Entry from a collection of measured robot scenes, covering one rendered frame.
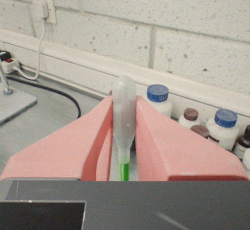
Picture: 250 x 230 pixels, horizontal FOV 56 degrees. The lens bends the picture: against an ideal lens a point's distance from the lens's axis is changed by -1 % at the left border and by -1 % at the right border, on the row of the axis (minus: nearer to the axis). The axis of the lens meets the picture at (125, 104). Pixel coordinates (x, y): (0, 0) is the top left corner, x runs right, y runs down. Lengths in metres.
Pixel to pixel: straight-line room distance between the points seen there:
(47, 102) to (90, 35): 0.23
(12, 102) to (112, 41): 0.34
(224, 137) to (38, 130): 0.43
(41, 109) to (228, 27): 0.52
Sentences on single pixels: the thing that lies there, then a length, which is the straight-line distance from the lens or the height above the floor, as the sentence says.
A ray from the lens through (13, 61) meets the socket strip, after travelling 0.94.
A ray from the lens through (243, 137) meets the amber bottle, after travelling 0.55.
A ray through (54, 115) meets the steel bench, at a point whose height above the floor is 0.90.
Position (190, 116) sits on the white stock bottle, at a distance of 0.53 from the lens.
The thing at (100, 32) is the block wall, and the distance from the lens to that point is 0.69.
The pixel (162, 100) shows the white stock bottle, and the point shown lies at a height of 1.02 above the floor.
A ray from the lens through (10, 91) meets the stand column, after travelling 0.79.
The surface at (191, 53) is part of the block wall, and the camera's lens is 0.58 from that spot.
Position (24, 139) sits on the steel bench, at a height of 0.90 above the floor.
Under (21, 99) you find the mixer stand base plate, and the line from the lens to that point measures 0.75.
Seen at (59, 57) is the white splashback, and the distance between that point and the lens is 0.77.
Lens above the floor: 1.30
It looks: 35 degrees down
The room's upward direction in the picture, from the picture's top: straight up
